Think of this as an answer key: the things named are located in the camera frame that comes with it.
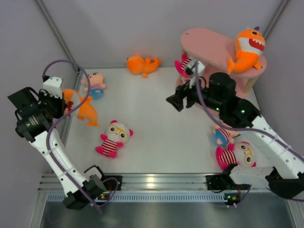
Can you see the aluminium rail front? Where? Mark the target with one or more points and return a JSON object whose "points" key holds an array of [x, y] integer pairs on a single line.
{"points": [[143, 182]]}

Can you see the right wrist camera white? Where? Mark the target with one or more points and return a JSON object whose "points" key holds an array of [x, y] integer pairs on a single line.
{"points": [[194, 66]]}

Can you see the orange shark plush back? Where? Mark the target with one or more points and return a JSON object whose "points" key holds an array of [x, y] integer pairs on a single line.
{"points": [[138, 65]]}

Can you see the orange shark plush purple fin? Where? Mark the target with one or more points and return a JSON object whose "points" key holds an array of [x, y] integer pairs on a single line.
{"points": [[249, 46]]}

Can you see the aluminium frame post left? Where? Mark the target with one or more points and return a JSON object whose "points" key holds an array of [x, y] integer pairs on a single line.
{"points": [[52, 25]]}

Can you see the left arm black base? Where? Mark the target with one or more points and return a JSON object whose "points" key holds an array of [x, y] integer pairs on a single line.
{"points": [[112, 181]]}

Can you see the panda plush yellow glasses right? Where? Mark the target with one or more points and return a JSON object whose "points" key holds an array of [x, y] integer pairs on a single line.
{"points": [[240, 153]]}

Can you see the pink panda plush on shelf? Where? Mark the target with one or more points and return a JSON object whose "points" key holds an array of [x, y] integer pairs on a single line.
{"points": [[183, 69]]}

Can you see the boy doll plush left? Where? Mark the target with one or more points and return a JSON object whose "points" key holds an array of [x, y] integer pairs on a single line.
{"points": [[97, 85]]}

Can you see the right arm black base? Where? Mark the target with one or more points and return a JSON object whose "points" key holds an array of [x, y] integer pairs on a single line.
{"points": [[216, 183]]}

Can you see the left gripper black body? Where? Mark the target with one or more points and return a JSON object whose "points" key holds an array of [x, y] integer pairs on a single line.
{"points": [[54, 105]]}

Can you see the boy doll plush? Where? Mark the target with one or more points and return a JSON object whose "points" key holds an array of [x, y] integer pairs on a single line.
{"points": [[97, 85], [223, 136]]}

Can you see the pink three-tier shelf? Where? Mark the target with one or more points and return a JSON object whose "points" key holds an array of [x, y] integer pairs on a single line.
{"points": [[214, 51]]}

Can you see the boy doll plush right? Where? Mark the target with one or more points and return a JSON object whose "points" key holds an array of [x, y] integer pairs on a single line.
{"points": [[223, 136]]}

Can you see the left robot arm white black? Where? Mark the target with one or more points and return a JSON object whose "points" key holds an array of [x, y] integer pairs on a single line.
{"points": [[37, 115]]}

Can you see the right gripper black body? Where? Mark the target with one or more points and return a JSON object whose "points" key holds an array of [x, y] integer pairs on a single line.
{"points": [[213, 105]]}

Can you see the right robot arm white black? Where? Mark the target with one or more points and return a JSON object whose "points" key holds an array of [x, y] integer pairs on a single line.
{"points": [[285, 174]]}

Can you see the panda plush yellow glasses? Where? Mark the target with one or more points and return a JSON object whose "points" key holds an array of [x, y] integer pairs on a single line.
{"points": [[114, 138], [240, 153]]}

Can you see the panda plush yellow glasses left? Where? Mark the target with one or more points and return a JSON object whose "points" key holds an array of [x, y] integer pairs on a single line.
{"points": [[114, 138]]}

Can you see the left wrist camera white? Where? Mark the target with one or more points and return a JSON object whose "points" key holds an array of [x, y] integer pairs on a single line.
{"points": [[53, 86]]}

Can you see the white slotted cable duct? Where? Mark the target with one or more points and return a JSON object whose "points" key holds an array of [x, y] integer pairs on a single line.
{"points": [[168, 197]]}

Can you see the aluminium frame post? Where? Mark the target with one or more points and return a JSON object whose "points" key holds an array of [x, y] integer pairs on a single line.
{"points": [[52, 25], [282, 6]]}

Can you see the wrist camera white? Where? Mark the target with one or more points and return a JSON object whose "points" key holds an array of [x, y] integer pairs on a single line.
{"points": [[194, 66], [53, 86]]}

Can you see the aluminium frame post right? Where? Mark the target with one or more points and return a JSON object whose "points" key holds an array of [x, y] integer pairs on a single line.
{"points": [[282, 6]]}

